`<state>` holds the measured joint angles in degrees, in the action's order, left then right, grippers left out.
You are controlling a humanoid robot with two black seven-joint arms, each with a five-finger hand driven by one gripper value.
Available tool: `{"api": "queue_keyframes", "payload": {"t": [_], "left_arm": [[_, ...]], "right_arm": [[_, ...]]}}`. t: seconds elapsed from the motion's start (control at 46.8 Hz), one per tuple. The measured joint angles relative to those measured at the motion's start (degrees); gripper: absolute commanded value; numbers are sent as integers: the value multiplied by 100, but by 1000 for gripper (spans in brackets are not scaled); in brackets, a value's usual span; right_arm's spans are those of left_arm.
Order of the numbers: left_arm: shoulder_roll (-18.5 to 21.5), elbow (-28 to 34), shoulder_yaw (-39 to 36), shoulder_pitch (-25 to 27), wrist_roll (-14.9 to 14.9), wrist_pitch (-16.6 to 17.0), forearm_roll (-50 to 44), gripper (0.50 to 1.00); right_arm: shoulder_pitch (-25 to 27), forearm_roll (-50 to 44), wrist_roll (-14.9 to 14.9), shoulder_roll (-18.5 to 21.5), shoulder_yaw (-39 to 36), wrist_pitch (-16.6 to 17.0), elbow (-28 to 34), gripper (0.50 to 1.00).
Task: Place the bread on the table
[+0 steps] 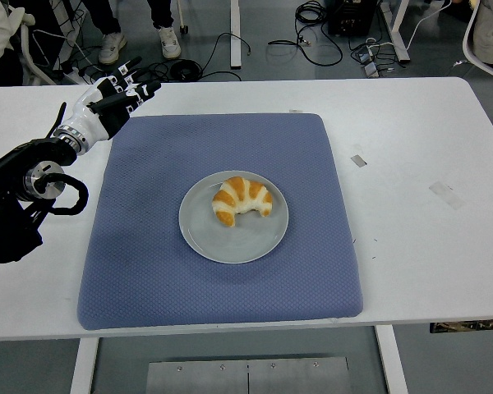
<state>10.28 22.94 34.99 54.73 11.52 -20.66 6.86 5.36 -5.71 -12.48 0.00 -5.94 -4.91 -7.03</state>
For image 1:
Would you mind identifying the white power strip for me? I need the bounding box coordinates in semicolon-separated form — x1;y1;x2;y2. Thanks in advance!
63;67;94;85

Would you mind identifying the metal bracket under table edge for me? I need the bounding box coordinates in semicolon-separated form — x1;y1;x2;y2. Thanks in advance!
429;318;493;334

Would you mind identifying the black equipment box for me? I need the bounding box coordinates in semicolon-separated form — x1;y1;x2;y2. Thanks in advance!
327;0;381;37

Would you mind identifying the round grey plate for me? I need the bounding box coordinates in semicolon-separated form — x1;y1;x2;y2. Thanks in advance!
177;169;290;264

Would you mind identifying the white cable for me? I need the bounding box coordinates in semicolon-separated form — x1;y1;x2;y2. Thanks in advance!
406;0;453;50

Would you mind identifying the black cable bundle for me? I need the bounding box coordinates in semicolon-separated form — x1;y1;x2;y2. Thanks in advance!
266;0;344;66

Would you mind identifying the blue quilted mat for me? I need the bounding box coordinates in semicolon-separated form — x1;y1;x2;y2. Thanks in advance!
76;112;364;332

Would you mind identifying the large clear tape patch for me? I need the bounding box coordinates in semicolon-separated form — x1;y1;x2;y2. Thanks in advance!
428;180;466;210

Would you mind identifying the orange and white croissant bread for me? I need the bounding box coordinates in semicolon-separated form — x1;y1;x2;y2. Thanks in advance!
211;175;274;227

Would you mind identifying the white background table leg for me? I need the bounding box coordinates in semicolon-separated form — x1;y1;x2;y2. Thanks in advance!
388;0;412;63
228;0;242;70

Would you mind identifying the black coiled cable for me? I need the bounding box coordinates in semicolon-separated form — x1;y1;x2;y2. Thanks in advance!
170;59;203;82

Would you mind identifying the grey metal plate with screws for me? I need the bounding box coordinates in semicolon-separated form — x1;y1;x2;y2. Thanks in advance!
145;356;351;394

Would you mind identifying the person with white shoes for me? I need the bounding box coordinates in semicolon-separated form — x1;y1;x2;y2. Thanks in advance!
81;0;182;66

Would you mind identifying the white chair frame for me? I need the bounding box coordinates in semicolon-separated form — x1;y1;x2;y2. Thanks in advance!
462;0;493;85

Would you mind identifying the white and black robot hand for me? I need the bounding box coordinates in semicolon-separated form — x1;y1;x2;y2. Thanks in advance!
59;56;162;143

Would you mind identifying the thin black looped cable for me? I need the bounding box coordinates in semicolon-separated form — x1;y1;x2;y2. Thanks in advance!
200;32;254;82

